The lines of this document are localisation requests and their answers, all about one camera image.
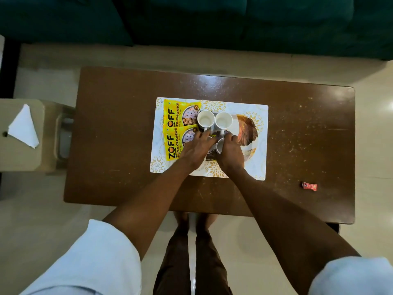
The person's right hand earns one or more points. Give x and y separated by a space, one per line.
231 156

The person's left hand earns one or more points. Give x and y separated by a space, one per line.
194 150

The person's left fingers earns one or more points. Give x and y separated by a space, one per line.
206 136

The person's right fingers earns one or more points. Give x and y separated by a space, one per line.
231 138

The small white mug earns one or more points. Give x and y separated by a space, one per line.
220 145

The person's right forearm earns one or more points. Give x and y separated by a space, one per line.
276 218

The person's left forearm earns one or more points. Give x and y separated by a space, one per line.
153 199

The white mug with dark print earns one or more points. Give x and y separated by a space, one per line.
205 120
223 120

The white plate with orange feather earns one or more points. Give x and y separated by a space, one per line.
247 135

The white placemat with gold flowers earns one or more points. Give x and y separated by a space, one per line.
261 144

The yellow snack packet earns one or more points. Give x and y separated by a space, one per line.
175 113
175 142

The person's right foot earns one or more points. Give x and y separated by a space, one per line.
207 221

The person's foot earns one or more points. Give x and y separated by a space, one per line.
207 221
181 220

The person's left foot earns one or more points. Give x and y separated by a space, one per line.
181 220

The red wrapped candy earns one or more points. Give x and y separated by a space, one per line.
309 186

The teal sofa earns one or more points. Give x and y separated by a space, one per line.
215 21

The brown trousers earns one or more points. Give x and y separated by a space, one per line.
208 267

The white shirt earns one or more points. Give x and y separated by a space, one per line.
92 261

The white folded tissue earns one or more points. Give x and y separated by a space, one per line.
24 127

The beige plastic stool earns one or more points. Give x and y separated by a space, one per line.
24 156

